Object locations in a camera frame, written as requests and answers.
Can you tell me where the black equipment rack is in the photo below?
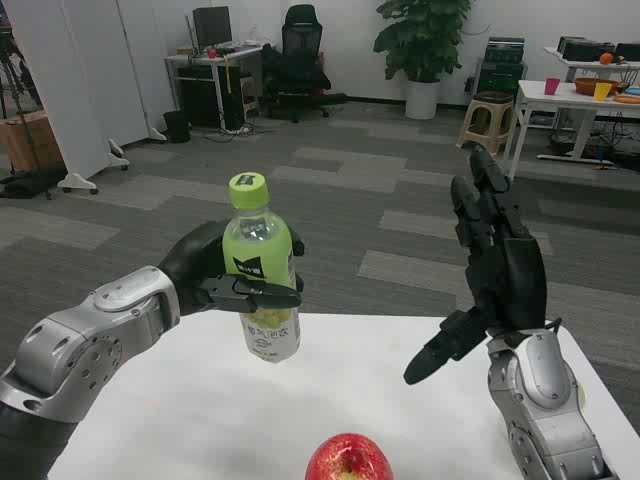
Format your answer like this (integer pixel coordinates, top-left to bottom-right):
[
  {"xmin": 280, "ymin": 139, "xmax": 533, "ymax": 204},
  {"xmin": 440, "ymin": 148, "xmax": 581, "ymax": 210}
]
[{"xmin": 472, "ymin": 36, "xmax": 529, "ymax": 101}]

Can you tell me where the potted green plant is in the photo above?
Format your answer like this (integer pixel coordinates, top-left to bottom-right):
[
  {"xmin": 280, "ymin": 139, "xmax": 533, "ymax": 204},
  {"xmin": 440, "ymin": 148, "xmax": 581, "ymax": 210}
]
[{"xmin": 372, "ymin": 0, "xmax": 475, "ymax": 83}]

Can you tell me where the black camera tripod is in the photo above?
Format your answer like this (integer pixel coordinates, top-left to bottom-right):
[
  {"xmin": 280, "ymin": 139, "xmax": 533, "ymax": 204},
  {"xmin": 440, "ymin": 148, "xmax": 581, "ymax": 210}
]
[{"xmin": 0, "ymin": 22, "xmax": 54, "ymax": 201}]

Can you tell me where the green capped drink bottle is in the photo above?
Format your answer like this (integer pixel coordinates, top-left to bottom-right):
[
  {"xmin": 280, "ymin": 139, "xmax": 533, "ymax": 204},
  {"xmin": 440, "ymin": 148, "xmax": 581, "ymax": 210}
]
[{"xmin": 221, "ymin": 172, "xmax": 302, "ymax": 365}]

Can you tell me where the white side table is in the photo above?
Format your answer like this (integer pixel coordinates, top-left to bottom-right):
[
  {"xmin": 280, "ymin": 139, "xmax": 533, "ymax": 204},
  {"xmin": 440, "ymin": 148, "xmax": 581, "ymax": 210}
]
[{"xmin": 505, "ymin": 79, "xmax": 640, "ymax": 180}]

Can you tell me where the white table with black cases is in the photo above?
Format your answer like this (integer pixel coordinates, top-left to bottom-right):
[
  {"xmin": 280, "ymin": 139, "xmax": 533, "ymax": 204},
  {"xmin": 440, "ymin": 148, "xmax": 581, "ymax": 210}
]
[{"xmin": 543, "ymin": 35, "xmax": 640, "ymax": 84}]

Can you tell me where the black computer tower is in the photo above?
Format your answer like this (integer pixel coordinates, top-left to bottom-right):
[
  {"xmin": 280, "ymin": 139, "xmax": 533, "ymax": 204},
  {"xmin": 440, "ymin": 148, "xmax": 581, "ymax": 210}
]
[{"xmin": 176, "ymin": 65, "xmax": 242, "ymax": 129}]

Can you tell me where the white rolling partition panel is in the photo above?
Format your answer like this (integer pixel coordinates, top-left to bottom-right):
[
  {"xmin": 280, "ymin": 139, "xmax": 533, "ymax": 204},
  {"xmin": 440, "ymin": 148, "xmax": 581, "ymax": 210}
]
[
  {"xmin": 115, "ymin": 0, "xmax": 169, "ymax": 148},
  {"xmin": 8, "ymin": 0, "xmax": 131, "ymax": 196}
]

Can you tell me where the brown wicker basket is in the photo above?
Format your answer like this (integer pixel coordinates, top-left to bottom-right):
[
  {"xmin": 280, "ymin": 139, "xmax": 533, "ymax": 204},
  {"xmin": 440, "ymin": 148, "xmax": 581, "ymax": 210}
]
[{"xmin": 573, "ymin": 77, "xmax": 621, "ymax": 97}]

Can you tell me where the black computer monitor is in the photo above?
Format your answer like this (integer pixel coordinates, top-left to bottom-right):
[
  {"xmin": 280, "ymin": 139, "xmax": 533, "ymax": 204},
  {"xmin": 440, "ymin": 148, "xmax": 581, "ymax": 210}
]
[{"xmin": 192, "ymin": 5, "xmax": 234, "ymax": 55}]

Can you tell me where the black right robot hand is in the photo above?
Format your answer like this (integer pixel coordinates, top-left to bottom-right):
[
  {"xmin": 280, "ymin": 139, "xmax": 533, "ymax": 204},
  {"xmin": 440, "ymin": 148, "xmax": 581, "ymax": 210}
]
[{"xmin": 403, "ymin": 142, "xmax": 550, "ymax": 386}]

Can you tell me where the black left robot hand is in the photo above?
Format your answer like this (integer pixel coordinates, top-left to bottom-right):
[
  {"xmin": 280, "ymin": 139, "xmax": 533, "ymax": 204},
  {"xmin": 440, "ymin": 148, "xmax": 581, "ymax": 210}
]
[{"xmin": 156, "ymin": 219, "xmax": 306, "ymax": 318}]

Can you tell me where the black trash bin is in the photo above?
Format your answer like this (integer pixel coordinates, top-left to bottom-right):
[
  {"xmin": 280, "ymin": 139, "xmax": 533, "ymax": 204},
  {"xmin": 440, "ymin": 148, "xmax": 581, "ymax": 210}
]
[{"xmin": 162, "ymin": 110, "xmax": 192, "ymax": 144}]

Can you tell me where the white plant pot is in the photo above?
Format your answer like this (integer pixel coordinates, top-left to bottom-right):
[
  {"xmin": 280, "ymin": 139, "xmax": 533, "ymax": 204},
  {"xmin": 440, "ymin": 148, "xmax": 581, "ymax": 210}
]
[{"xmin": 405, "ymin": 79, "xmax": 442, "ymax": 121}]

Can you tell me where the red apple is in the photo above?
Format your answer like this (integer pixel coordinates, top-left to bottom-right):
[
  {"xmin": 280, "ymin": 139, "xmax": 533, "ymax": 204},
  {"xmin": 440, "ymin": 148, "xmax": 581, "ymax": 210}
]
[{"xmin": 304, "ymin": 433, "xmax": 395, "ymax": 480}]

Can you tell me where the white desk with monitor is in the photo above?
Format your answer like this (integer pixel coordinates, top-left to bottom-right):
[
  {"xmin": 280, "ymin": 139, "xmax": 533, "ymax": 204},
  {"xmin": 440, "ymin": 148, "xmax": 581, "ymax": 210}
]
[{"xmin": 164, "ymin": 43, "xmax": 265, "ymax": 133}]

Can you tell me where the black mesh office chair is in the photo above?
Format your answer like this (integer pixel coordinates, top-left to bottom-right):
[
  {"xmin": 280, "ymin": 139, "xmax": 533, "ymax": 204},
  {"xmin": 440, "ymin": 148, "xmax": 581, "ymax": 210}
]
[{"xmin": 260, "ymin": 4, "xmax": 347, "ymax": 124}]

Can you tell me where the beige plastic stool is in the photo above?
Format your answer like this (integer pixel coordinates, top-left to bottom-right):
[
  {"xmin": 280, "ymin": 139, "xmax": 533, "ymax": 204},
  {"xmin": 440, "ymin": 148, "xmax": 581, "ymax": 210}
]
[{"xmin": 457, "ymin": 91, "xmax": 516, "ymax": 157}]

